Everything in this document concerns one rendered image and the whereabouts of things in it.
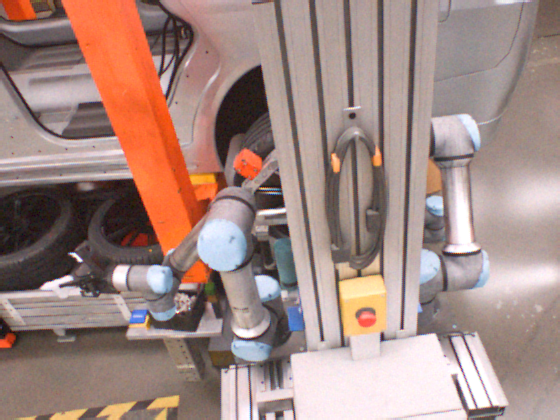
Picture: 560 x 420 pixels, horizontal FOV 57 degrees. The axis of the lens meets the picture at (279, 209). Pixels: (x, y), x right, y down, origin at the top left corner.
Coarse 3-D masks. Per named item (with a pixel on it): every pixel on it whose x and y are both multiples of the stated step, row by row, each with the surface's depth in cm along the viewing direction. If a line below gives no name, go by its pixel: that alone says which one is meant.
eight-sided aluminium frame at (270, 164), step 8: (272, 152) 201; (264, 160) 204; (272, 160) 198; (264, 168) 200; (272, 168) 200; (256, 176) 203; (264, 176) 203; (248, 184) 206; (256, 184) 206; (272, 232) 229; (280, 232) 231; (272, 240) 226
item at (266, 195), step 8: (264, 184) 242; (256, 192) 222; (264, 192) 222; (272, 192) 222; (280, 192) 222; (256, 200) 225; (264, 200) 236; (272, 200) 242; (280, 200) 247; (264, 208) 232; (272, 208) 229; (280, 224) 235; (288, 232) 235
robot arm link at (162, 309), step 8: (176, 280) 155; (176, 288) 154; (168, 296) 148; (152, 304) 147; (160, 304) 147; (168, 304) 149; (152, 312) 150; (160, 312) 149; (168, 312) 151; (160, 320) 152
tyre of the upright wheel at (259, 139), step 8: (256, 120) 221; (264, 120) 215; (256, 128) 215; (264, 128) 210; (248, 136) 218; (256, 136) 210; (264, 136) 205; (272, 136) 202; (248, 144) 212; (256, 144) 205; (264, 144) 203; (272, 144) 203; (240, 152) 219; (256, 152) 206; (264, 152) 205; (240, 176) 214; (240, 184) 217
